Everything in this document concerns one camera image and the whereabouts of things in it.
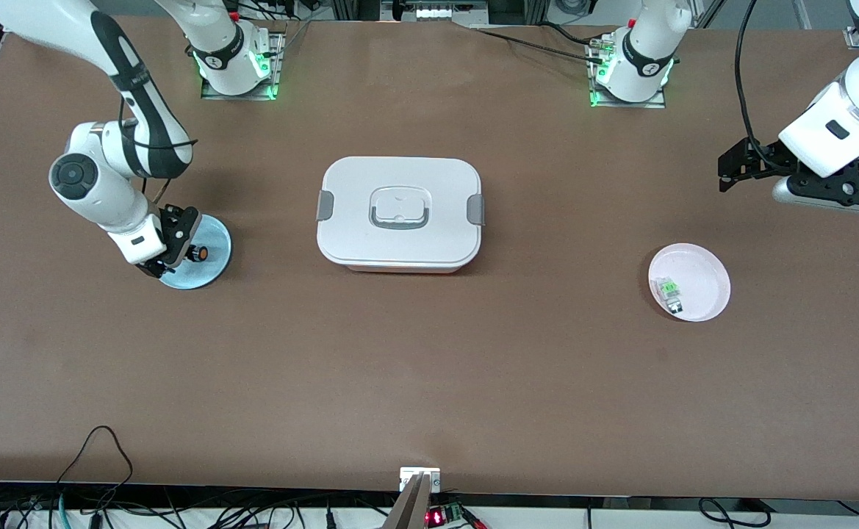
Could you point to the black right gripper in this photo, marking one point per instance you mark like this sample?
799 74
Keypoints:
178 229

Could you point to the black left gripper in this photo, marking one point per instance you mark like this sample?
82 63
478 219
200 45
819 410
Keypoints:
766 159

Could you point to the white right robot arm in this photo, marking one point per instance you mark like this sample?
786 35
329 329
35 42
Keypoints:
106 198

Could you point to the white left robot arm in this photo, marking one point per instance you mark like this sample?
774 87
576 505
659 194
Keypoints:
646 51

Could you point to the blue round plate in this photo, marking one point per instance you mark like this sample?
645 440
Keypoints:
216 239

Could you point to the pink round plate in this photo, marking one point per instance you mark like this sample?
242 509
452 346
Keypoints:
701 279

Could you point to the white lunch box grey clips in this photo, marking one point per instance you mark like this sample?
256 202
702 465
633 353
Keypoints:
400 242

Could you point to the white power strip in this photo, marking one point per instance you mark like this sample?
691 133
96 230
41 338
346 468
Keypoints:
436 12

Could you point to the circuit board with red light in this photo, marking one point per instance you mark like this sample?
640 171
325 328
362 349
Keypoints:
436 517

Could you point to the black left camera bracket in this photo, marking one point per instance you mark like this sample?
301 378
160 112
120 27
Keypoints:
833 187

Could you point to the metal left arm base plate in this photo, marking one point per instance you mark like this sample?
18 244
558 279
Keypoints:
653 104

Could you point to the aluminium frame foot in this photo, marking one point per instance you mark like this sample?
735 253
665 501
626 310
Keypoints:
855 38

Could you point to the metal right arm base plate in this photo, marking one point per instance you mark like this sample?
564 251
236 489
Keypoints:
279 59

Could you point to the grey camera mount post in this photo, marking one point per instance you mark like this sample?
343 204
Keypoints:
414 507

